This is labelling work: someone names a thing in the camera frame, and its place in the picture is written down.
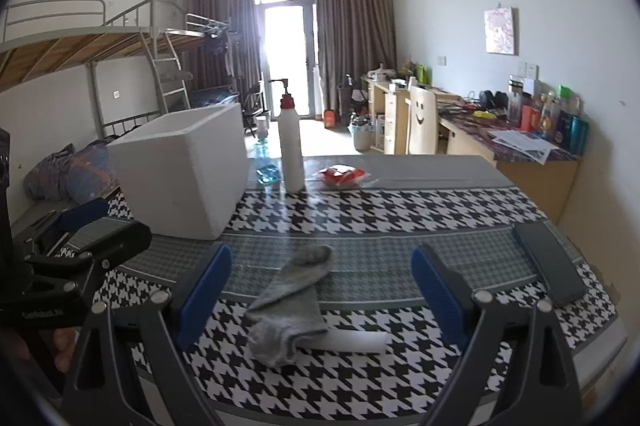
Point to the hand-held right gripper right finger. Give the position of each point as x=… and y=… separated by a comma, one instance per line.
x=440, y=301

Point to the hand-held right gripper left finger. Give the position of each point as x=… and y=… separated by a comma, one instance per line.
x=205, y=291

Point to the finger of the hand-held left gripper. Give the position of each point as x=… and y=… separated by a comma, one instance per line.
x=115, y=241
x=85, y=213

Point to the white styrofoam box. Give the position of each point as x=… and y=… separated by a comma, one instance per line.
x=175, y=176

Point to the grey sock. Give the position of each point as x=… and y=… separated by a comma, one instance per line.
x=295, y=301

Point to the white sock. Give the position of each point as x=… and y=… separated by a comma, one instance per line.
x=357, y=341

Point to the person's left hand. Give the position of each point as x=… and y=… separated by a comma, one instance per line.
x=64, y=348

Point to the blue plaid quilt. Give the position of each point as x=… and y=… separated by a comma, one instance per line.
x=92, y=171

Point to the dark patterned bedding bundle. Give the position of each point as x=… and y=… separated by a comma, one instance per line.
x=47, y=176

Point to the houndstooth tablecloth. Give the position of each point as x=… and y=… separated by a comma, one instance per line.
x=360, y=226

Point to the clear bottle blue liquid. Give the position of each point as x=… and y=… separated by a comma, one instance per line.
x=266, y=166

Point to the desk with patterned cover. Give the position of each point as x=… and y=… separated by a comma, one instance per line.
x=540, y=186

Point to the red snack packet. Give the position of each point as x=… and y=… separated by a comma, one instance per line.
x=342, y=176

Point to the grey metal bunk bed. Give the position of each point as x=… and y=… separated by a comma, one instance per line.
x=200, y=28
x=75, y=46

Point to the white pump bottle red cap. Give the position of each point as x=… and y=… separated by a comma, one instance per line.
x=291, y=146

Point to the wooden smiley face chair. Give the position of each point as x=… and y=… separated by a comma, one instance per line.
x=422, y=126

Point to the printed papers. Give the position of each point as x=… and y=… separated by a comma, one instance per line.
x=525, y=146

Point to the white and green carton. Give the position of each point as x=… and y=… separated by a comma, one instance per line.
x=380, y=133

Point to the white waste bin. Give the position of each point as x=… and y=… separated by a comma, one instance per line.
x=363, y=136

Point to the black folding chair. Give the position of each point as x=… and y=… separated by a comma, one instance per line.
x=256, y=106

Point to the yellow item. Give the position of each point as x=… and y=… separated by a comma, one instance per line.
x=483, y=113

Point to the wooden desk with drawers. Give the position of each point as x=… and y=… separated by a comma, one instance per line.
x=390, y=106

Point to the black headphones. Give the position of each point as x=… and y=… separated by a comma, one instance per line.
x=492, y=99

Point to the cluster of toiletry bottles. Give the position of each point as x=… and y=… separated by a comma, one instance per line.
x=550, y=121

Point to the orange box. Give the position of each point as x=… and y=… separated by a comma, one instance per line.
x=330, y=119

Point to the dark hanging clothes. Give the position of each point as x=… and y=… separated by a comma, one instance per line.
x=222, y=51

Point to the black trolley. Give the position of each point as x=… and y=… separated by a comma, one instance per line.
x=350, y=98

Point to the green box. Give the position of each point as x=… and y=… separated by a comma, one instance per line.
x=422, y=73

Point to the brown curtain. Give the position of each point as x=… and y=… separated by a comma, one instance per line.
x=220, y=21
x=355, y=31

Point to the glass balcony door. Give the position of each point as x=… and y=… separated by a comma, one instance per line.
x=287, y=51

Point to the cartoon wall poster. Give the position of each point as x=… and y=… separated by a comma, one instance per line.
x=499, y=31

